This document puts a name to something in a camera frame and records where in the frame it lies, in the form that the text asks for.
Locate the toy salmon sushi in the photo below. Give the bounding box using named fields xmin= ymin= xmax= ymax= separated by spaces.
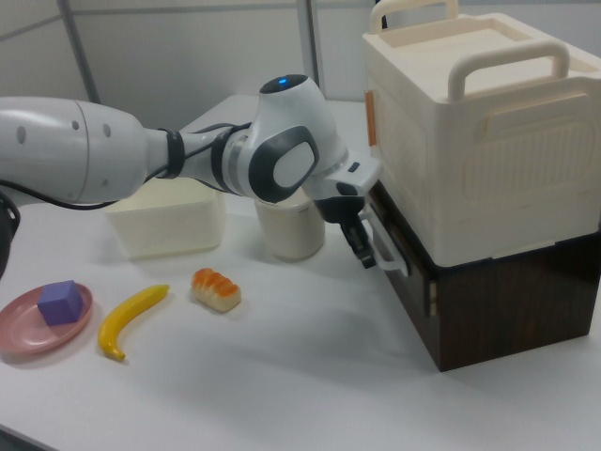
xmin=189 ymin=267 xmax=243 ymax=313

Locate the pink plate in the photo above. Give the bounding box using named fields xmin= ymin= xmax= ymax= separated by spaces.
xmin=0 ymin=282 xmax=95 ymax=355

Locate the purple cube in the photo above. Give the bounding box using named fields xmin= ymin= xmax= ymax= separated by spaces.
xmin=37 ymin=279 xmax=85 ymax=327

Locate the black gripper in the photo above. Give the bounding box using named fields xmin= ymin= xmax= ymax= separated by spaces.
xmin=314 ymin=191 xmax=378 ymax=271

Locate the yellow toy banana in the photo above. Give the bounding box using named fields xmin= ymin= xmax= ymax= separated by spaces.
xmin=97 ymin=284 xmax=171 ymax=363

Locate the small cream trash can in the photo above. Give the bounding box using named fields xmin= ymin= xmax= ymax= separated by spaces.
xmin=255 ymin=193 xmax=327 ymax=262

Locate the cream plastic storage box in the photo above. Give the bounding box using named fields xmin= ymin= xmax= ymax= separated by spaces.
xmin=361 ymin=0 xmax=601 ymax=266

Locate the white plastic rectangular bin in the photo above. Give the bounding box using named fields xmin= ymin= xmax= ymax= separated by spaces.
xmin=103 ymin=179 xmax=225 ymax=261

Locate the wooden drawer with white handle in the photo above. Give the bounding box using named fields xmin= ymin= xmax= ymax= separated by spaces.
xmin=358 ymin=185 xmax=441 ymax=321

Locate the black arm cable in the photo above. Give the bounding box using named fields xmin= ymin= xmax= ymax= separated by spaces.
xmin=0 ymin=121 xmax=255 ymax=211

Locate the dark wood drawer cabinet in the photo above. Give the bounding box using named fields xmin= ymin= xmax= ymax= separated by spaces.
xmin=367 ymin=178 xmax=601 ymax=374

